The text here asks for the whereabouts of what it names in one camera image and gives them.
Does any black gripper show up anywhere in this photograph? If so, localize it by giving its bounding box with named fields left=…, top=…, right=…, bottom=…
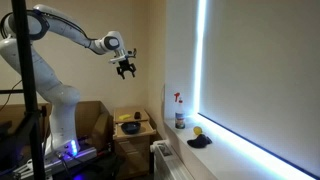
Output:
left=110, top=49, right=137, bottom=80

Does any white red spray bottle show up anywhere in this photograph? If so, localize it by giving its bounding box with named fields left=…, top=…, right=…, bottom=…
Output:
left=174, top=92, right=185, bottom=129

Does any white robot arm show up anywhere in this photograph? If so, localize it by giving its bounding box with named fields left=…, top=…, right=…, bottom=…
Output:
left=0, top=4, right=136, bottom=158

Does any wooden cabinet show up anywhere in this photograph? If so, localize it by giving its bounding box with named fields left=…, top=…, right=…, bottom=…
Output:
left=113, top=107, right=156, bottom=180

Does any yellow sponge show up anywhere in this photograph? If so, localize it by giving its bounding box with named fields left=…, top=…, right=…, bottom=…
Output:
left=119, top=114, right=131, bottom=120

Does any black oblong case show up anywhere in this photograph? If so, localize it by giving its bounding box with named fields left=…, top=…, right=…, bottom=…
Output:
left=134, top=112, right=141, bottom=119

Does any dark blue bowl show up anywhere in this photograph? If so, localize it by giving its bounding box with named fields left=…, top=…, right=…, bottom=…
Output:
left=121, top=122, right=141, bottom=135

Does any brown armchair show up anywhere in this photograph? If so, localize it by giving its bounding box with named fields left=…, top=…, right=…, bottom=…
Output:
left=0, top=101, right=111, bottom=159

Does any yellow lemon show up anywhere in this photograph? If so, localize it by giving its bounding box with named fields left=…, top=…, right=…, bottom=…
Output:
left=193, top=126, right=202, bottom=135

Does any black tripod pole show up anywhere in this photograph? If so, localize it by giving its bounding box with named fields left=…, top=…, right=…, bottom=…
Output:
left=1, top=0, right=46, bottom=180

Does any dark cloth lump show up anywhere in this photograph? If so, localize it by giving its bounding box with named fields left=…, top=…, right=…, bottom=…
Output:
left=187, top=134, right=212, bottom=149

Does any white radiator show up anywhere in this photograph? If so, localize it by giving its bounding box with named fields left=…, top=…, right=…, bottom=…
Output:
left=150, top=140, right=194, bottom=180

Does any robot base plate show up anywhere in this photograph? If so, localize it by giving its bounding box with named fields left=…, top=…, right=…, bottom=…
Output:
left=3, top=146, right=98, bottom=179

